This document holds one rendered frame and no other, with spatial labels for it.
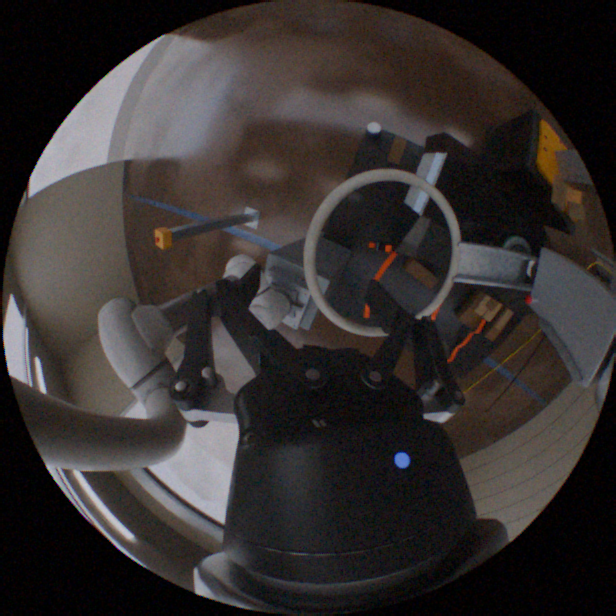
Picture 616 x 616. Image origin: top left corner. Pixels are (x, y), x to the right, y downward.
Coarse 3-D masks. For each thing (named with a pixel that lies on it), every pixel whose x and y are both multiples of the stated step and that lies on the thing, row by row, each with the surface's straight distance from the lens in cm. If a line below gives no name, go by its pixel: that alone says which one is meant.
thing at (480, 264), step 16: (464, 256) 67; (480, 256) 70; (496, 256) 74; (512, 256) 79; (528, 256) 79; (464, 272) 69; (480, 272) 72; (496, 272) 76; (512, 272) 81; (528, 288) 83
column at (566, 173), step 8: (560, 152) 154; (568, 152) 150; (576, 152) 146; (560, 160) 154; (568, 160) 149; (576, 160) 145; (560, 168) 153; (568, 168) 149; (576, 168) 145; (584, 168) 141; (560, 176) 153; (568, 176) 148; (576, 176) 144; (584, 176) 141; (568, 184) 157; (576, 184) 149; (584, 184) 142; (592, 184) 137; (592, 192) 153
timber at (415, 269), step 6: (408, 264) 162; (414, 264) 161; (420, 264) 162; (408, 270) 161; (414, 270) 162; (420, 270) 163; (426, 270) 164; (414, 276) 164; (420, 276) 165; (426, 276) 166; (432, 276) 167; (426, 282) 168; (432, 282) 169
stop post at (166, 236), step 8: (248, 208) 213; (232, 216) 190; (240, 216) 194; (248, 216) 200; (256, 216) 207; (192, 224) 159; (200, 224) 159; (208, 224) 163; (216, 224) 169; (224, 224) 177; (232, 224) 185; (240, 224) 194; (248, 224) 215; (256, 224) 208; (160, 232) 140; (168, 232) 140; (176, 232) 146; (184, 232) 150; (192, 232) 155; (200, 232) 160; (160, 240) 142; (168, 240) 142; (176, 240) 148
